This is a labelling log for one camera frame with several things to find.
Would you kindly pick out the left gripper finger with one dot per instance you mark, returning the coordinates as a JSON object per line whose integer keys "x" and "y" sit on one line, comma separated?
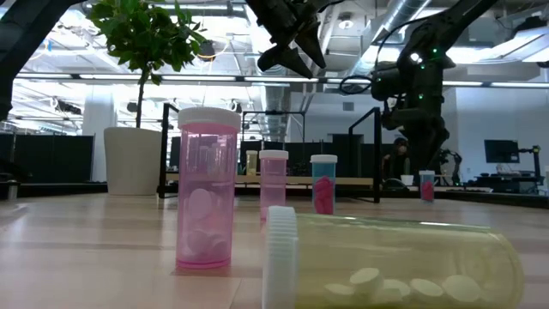
{"x": 289, "y": 56}
{"x": 312, "y": 40}

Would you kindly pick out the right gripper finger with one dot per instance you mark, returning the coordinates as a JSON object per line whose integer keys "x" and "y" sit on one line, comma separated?
{"x": 417, "y": 154}
{"x": 431, "y": 154}

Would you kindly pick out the blue bottle with pink pills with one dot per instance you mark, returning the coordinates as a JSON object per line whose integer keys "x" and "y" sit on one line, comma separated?
{"x": 323, "y": 189}
{"x": 426, "y": 191}

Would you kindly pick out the yellow-green bottle white pills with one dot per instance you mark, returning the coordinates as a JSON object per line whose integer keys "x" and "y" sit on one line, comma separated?
{"x": 386, "y": 257}

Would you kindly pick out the pink medicine bottle white pills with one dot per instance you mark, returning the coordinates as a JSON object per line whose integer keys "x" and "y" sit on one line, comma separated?
{"x": 273, "y": 184}
{"x": 208, "y": 193}

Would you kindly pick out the black background robot arm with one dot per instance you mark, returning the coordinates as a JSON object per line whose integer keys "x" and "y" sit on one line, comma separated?
{"x": 455, "y": 161}

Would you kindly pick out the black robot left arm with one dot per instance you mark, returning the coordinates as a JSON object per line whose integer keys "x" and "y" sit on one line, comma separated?
{"x": 25, "y": 26}

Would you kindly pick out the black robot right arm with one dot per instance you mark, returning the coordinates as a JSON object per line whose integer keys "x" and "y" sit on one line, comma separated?
{"x": 433, "y": 34}

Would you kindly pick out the person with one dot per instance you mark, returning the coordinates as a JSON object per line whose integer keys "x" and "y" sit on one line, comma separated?
{"x": 396, "y": 165}

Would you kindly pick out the small cactus white pot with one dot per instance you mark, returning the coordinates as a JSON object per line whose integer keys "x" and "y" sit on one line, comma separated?
{"x": 406, "y": 179}

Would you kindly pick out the ceiling light strip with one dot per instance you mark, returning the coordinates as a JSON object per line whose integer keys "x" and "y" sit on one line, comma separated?
{"x": 51, "y": 76}
{"x": 330, "y": 80}

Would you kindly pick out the black monitor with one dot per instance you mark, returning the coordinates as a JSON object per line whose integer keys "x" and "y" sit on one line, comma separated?
{"x": 502, "y": 151}

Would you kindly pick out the dark desk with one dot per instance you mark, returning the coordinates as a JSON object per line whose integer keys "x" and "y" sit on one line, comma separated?
{"x": 506, "y": 182}

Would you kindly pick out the green plant in white pot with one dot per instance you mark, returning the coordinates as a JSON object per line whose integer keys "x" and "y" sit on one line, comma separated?
{"x": 133, "y": 163}

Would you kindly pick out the black partition panel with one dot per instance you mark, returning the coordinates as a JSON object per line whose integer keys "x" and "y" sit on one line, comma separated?
{"x": 51, "y": 159}

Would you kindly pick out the wooden shelf black metal frame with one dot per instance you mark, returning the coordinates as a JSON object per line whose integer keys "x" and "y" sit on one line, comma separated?
{"x": 377, "y": 180}

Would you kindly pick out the silver ventilation duct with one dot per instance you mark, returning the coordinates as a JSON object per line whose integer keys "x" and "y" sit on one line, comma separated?
{"x": 381, "y": 30}

